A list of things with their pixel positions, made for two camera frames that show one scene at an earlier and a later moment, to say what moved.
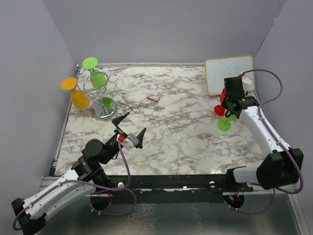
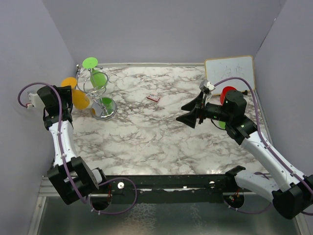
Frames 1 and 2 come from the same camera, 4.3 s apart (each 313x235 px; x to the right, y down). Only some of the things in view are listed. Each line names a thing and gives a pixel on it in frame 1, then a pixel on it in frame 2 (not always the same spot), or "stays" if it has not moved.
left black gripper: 116,122 → 66,91
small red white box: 153,98 stays
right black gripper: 224,102 → 190,118
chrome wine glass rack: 94,82 stays
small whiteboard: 217,69 stays
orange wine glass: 78,99 stays
